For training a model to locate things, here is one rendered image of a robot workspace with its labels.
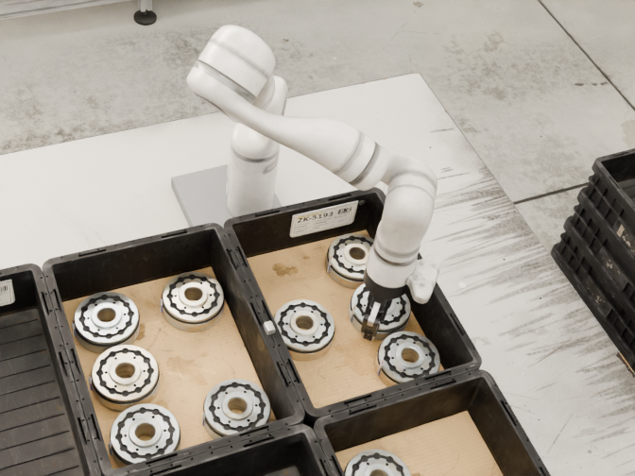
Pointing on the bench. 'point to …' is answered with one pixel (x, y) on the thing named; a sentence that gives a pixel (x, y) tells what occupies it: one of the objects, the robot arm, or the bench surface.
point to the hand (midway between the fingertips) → (374, 320)
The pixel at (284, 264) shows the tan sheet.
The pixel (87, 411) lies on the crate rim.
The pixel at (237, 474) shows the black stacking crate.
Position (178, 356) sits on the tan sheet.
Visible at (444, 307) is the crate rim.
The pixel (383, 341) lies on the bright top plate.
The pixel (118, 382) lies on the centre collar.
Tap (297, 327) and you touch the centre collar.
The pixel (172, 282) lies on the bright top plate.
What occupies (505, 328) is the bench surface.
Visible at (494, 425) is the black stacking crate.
